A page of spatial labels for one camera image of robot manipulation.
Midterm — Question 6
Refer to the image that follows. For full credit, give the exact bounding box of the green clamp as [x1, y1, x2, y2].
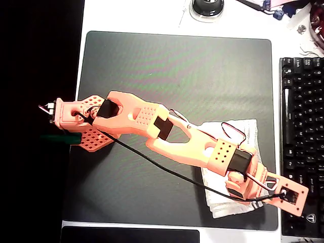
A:
[39, 134, 82, 145]

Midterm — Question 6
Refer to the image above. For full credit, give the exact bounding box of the black desk mat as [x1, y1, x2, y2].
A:
[62, 30, 279, 231]

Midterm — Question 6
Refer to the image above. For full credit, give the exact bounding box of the black tablet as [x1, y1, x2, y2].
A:
[60, 226, 200, 243]

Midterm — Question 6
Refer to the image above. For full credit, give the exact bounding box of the pink paper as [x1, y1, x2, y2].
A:
[236, 0, 289, 11]

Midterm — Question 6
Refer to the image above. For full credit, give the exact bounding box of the dark blue object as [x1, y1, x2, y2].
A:
[282, 2, 304, 18]

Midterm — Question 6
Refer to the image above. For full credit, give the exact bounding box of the orange perforated base plate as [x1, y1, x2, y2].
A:
[75, 94, 121, 152]

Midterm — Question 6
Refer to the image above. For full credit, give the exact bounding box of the black camera cable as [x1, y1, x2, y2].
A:
[74, 107, 287, 211]

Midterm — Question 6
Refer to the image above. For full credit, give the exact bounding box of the white plastic strip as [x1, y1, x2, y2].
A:
[286, 5, 312, 31]

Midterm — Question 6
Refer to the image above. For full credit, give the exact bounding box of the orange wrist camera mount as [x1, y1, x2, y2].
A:
[263, 172, 310, 218]

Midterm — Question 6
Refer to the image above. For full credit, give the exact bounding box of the dark red bowl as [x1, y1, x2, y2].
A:
[309, 1, 324, 49]

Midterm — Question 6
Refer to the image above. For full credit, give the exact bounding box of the white striped towel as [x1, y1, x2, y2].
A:
[199, 118, 269, 220]

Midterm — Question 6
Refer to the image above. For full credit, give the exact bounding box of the motor controller board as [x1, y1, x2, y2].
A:
[38, 101, 56, 125]

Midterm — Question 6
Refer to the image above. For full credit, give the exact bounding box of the black keyboard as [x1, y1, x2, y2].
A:
[279, 57, 324, 238]

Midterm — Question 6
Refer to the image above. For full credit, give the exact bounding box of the round black clear stand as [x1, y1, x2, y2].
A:
[188, 0, 225, 23]

